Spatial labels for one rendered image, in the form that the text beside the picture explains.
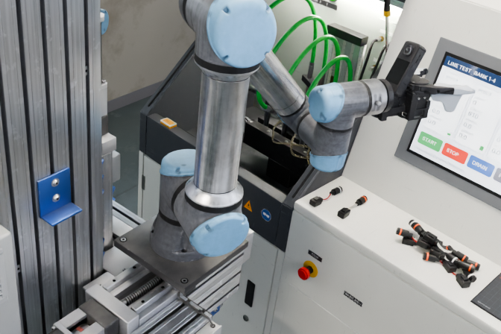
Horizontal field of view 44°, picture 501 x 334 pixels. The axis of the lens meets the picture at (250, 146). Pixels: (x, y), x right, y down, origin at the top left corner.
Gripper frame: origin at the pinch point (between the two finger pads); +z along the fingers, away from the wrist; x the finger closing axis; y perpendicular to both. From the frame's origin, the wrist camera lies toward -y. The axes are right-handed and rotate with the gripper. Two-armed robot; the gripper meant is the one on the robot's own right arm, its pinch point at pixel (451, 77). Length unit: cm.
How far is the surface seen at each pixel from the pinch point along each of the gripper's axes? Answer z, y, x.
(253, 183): -23, 45, -47
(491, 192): 19.9, 32.0, 1.4
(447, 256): 5.9, 46.1, 4.1
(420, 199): 12.4, 40.7, -14.7
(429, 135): 14.5, 23.0, -17.7
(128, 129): 1, 112, -255
